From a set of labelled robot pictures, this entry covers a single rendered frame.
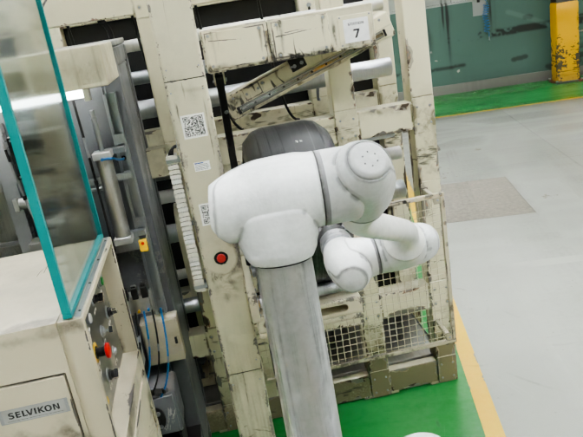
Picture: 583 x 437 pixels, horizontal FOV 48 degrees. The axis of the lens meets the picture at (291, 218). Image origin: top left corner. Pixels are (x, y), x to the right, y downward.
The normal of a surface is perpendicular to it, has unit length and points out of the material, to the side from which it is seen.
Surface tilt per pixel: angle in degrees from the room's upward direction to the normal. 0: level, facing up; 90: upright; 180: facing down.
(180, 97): 90
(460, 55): 90
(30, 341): 90
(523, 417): 0
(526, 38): 90
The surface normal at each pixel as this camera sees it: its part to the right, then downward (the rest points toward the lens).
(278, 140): -0.08, -0.74
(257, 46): 0.15, 0.29
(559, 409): -0.15, -0.94
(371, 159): 0.15, -0.34
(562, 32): -0.07, 0.32
